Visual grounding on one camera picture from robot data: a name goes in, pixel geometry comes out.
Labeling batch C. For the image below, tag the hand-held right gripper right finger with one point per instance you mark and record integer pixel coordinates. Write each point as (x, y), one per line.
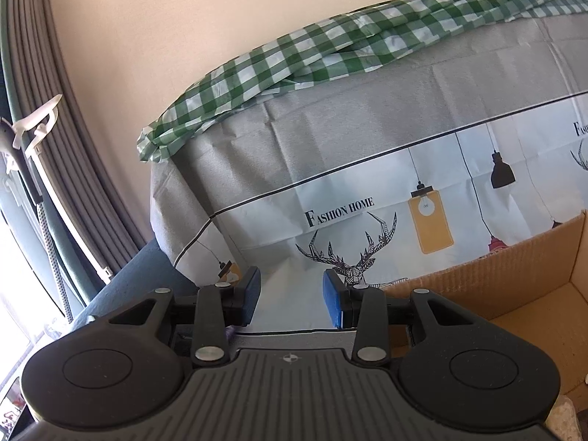
(332, 296)

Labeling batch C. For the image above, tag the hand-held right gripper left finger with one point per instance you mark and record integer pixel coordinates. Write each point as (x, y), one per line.
(250, 295)

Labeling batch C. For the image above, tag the brown cardboard box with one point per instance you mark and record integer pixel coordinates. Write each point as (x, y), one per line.
(528, 257)

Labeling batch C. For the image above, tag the dark blue cushion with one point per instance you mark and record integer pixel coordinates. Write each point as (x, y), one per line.
(133, 275)

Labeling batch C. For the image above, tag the grey deer print cloth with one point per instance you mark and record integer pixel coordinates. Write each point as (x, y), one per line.
(367, 115)

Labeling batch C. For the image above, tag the grey curtain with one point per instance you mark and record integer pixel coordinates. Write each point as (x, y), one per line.
(82, 147)

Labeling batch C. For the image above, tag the green checked cloth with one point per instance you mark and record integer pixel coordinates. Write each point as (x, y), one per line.
(298, 55)

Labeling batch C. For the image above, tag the white clothes hanger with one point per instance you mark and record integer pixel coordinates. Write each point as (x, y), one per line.
(34, 121)

